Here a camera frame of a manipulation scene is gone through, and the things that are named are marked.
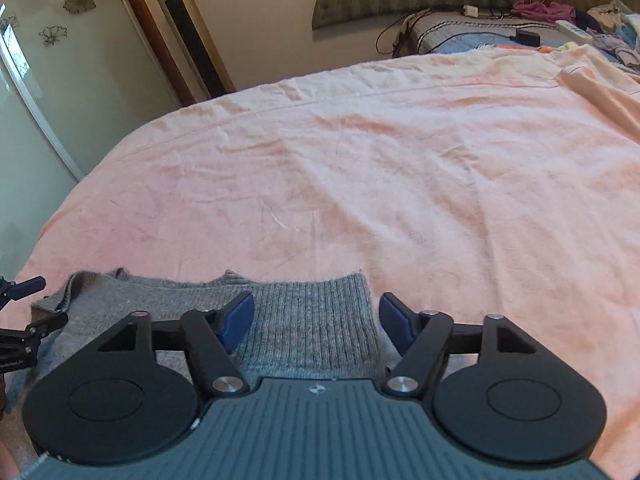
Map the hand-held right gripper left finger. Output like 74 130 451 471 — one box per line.
95 290 256 401

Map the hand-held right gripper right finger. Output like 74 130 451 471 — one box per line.
378 291 545 402

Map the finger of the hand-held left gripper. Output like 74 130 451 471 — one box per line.
0 275 47 308
0 311 69 348

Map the grey sweater with navy sleeves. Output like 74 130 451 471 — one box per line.
10 267 397 476

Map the pile of crumpled clothes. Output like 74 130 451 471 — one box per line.
575 0 640 77

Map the pink bed sheet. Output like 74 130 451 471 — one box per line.
10 42 640 480

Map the frosted glass wardrobe door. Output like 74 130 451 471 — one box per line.
0 0 182 281

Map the gold tower fan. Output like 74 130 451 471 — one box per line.
147 0 237 102

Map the grey striped pillow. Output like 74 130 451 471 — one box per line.
395 7 556 56

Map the white remote control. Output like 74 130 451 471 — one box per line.
555 20 594 44

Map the magenta cloth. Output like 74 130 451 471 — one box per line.
512 0 577 24

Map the brown wooden door frame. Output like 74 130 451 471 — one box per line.
110 0 197 107

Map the black cable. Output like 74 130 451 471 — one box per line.
375 0 516 57

